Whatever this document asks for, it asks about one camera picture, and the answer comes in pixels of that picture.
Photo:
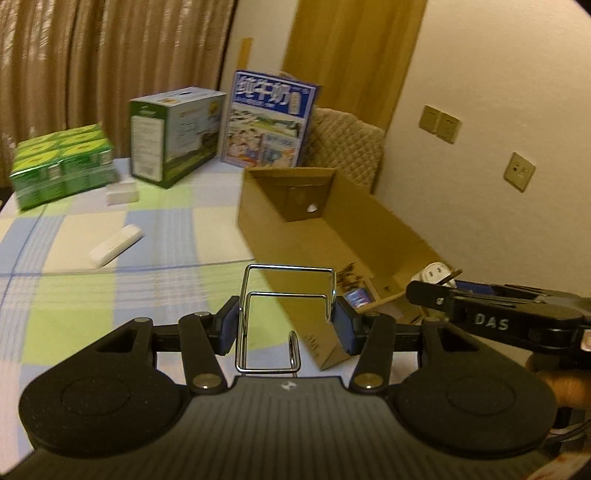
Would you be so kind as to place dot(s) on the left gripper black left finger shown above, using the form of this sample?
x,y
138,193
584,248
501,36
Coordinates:
x,y
203,336

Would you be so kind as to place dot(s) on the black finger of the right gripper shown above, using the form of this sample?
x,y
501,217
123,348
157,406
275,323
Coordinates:
x,y
482,289
432,299

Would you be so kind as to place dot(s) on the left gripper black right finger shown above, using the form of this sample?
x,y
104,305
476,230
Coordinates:
x,y
369,336

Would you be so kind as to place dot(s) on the blue card packet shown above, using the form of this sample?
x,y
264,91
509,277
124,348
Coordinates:
x,y
358,297

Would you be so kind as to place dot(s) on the chrome wire stand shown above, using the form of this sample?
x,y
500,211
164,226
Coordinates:
x,y
261,320

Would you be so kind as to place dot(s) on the white three-pin plug adapter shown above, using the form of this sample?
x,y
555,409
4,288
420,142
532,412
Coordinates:
x,y
437,273

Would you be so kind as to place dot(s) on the person's right hand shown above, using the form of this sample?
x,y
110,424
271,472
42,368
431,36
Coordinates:
x,y
571,387

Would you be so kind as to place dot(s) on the open brown cardboard box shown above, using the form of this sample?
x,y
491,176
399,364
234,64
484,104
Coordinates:
x,y
314,218

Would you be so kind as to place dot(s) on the white remote control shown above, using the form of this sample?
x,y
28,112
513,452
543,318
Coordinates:
x,y
114,245

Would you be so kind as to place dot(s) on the checkered tablecloth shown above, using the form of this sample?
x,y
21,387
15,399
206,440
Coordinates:
x,y
55,302

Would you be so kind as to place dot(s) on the small clear plastic box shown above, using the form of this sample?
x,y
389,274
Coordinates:
x,y
123,192

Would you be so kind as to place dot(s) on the quilted beige chair cushion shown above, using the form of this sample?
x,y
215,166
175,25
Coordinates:
x,y
339,140

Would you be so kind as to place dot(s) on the green white milk box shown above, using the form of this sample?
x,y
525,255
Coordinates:
x,y
173,133

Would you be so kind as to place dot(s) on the green drink carton pack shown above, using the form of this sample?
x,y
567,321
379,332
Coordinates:
x,y
60,164

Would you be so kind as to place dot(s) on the blue milk carton box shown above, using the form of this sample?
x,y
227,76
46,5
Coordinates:
x,y
267,120

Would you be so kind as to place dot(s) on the wooden door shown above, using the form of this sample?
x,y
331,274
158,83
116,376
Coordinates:
x,y
358,52

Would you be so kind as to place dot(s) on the beige curtain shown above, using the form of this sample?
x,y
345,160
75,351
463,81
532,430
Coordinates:
x,y
67,64

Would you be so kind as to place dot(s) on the single wall socket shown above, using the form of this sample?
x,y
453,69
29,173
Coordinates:
x,y
519,172

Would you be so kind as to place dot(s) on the double wall socket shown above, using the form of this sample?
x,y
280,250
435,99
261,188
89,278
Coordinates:
x,y
443,125

